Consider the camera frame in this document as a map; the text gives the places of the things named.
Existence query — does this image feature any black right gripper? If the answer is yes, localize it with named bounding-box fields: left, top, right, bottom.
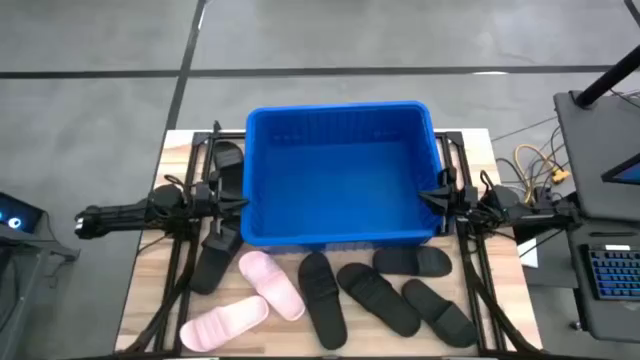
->
left=418, top=168, right=479, bottom=220

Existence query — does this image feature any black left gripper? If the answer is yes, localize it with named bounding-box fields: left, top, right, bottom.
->
left=192, top=179, right=250, bottom=221

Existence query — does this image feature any black rubber slide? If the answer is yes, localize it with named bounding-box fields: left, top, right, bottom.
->
left=336, top=262, right=422, bottom=338
left=297, top=251, right=349, bottom=351
left=212, top=140, right=246, bottom=194
left=372, top=245, right=454, bottom=279
left=401, top=278, right=479, bottom=349
left=189, top=222, right=245, bottom=296

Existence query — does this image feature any pink rubber slide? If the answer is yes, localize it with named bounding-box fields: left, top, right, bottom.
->
left=237, top=250, right=306, bottom=322
left=178, top=295, right=270, bottom=353

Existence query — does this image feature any blue plastic bin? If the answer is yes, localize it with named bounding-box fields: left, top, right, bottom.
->
left=240, top=101, right=446, bottom=250

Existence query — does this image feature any black desk base bar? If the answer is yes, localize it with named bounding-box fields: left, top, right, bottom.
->
left=514, top=224, right=569, bottom=247

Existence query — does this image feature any white paper sheet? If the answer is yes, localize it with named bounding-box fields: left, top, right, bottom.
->
left=519, top=237, right=539, bottom=269

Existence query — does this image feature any dark grey desk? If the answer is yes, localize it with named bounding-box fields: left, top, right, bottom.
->
left=553, top=89, right=640, bottom=221

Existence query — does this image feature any black computer monitor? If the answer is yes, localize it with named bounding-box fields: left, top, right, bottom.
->
left=601, top=153, right=640, bottom=186

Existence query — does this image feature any grey equipment stand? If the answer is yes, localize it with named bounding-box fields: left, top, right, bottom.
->
left=0, top=219, right=81, bottom=360

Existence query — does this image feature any backlit black keyboard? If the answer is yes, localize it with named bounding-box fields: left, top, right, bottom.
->
left=587, top=247, right=640, bottom=301

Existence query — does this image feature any black monitor pole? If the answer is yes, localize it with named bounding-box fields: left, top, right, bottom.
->
left=574, top=44, right=640, bottom=109

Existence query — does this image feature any black computer with blue light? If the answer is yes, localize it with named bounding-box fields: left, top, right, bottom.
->
left=0, top=192, right=44, bottom=234

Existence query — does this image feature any black aluminium frame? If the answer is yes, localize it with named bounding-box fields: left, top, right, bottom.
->
left=434, top=130, right=544, bottom=357
left=117, top=130, right=246, bottom=357

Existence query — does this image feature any black floor cable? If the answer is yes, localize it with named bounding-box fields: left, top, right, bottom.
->
left=492, top=117, right=559, bottom=144

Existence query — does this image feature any yellow floor cable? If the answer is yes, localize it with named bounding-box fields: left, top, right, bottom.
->
left=514, top=143, right=571, bottom=206

